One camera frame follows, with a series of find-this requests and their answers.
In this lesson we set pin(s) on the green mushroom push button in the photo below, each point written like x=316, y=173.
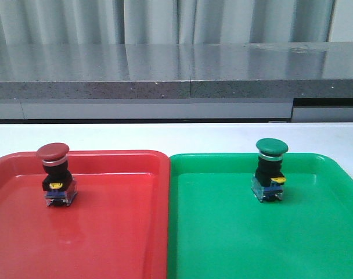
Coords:
x=268, y=180

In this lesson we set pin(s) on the red mushroom push button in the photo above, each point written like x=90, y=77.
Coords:
x=59, y=185

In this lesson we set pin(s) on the grey stone counter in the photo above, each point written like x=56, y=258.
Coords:
x=95, y=83

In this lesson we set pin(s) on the green plastic tray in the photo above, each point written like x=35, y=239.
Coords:
x=219, y=229

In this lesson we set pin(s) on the red plastic tray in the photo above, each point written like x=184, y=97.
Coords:
x=116, y=227

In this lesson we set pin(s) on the white curtain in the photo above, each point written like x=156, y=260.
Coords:
x=164, y=22

